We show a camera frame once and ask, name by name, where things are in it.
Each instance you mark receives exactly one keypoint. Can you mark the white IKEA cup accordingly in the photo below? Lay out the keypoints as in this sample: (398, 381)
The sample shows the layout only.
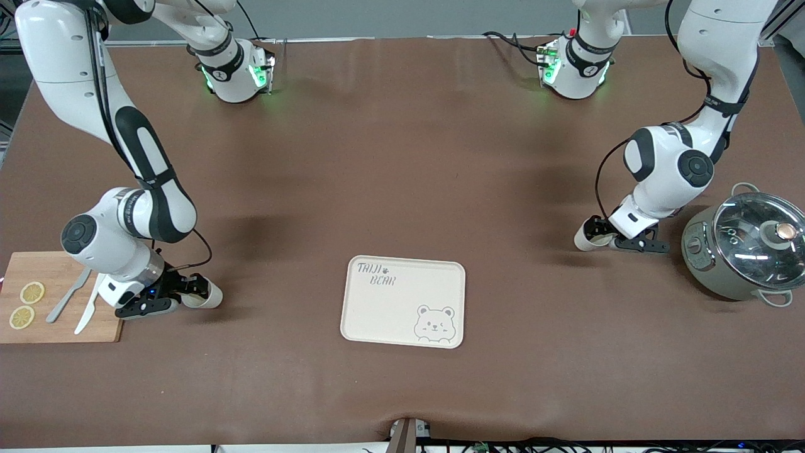
(588, 244)
(210, 299)

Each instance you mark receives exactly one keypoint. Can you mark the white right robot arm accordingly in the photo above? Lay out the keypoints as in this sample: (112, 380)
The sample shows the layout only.
(63, 63)

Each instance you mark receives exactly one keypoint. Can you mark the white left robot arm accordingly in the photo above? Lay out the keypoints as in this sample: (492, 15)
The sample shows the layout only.
(717, 44)

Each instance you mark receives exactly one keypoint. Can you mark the white plastic knife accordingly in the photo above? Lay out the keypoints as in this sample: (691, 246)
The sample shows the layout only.
(85, 321)

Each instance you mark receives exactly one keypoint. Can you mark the grey plastic knife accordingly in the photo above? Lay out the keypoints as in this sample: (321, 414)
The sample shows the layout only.
(63, 305)

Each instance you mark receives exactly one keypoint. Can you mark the wooden cutting board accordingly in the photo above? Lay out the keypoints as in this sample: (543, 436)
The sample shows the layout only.
(63, 327)

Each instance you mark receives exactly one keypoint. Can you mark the dried lemon slice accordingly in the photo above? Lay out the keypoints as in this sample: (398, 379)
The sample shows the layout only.
(22, 318)
(32, 292)

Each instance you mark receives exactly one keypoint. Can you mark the grey-green cooking pot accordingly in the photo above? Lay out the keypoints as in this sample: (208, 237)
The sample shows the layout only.
(723, 286)

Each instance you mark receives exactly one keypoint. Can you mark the glass pot lid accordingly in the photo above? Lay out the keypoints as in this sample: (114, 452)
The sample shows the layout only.
(742, 251)

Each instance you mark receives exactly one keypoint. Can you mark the beige bear print tray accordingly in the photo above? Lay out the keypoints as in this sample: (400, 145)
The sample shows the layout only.
(390, 308)

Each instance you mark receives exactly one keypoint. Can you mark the brown table mat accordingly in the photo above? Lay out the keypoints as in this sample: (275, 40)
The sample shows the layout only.
(402, 157)

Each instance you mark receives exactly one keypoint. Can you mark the aluminium frame profile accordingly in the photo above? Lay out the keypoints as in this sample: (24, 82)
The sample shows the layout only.
(777, 28)

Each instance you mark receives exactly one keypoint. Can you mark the aluminium frame rail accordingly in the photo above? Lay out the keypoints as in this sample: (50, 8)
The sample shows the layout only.
(157, 43)

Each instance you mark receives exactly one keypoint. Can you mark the metal table edge bracket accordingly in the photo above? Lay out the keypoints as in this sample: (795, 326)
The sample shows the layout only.
(402, 437)

